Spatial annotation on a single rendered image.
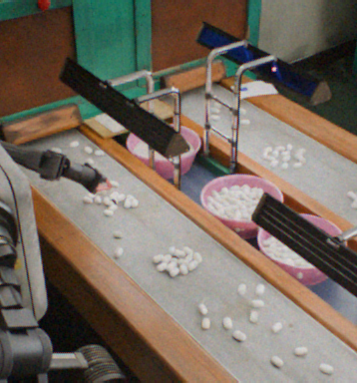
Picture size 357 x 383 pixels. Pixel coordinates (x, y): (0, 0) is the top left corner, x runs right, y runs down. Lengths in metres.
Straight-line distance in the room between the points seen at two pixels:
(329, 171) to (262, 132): 0.35
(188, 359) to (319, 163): 1.07
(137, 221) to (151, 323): 0.48
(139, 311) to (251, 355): 0.32
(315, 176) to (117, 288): 0.89
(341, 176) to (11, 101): 1.17
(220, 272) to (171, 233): 0.23
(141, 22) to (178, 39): 0.21
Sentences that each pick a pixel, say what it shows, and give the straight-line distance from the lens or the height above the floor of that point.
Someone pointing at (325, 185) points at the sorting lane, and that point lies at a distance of 2.48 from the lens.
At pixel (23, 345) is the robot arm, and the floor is 1.33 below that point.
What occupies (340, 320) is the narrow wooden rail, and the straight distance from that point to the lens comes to 1.93.
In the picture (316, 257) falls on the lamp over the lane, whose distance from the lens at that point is 1.63.
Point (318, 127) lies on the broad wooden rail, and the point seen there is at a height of 0.76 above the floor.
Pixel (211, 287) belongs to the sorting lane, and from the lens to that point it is 2.02.
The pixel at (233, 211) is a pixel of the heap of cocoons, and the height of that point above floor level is 0.73.
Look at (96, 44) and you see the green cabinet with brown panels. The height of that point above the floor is 1.05.
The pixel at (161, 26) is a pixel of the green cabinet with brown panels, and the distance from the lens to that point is 2.85.
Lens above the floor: 2.07
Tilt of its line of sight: 37 degrees down
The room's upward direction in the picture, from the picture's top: 2 degrees clockwise
